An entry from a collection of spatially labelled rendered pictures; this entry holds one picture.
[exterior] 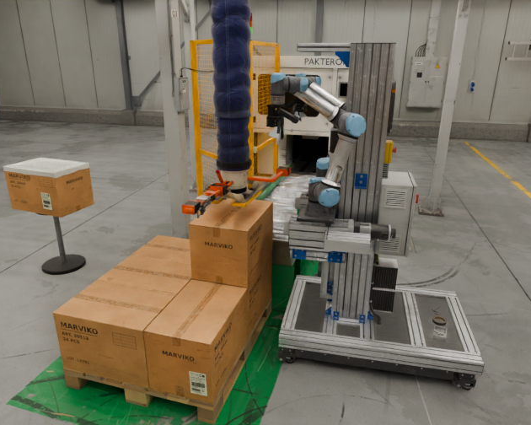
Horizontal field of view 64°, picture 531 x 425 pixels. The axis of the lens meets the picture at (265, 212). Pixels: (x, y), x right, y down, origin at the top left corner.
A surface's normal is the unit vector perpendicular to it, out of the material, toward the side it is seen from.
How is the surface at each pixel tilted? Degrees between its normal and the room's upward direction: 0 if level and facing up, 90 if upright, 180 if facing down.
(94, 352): 90
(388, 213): 90
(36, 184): 90
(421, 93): 90
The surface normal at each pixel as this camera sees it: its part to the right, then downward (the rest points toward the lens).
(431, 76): -0.21, 0.33
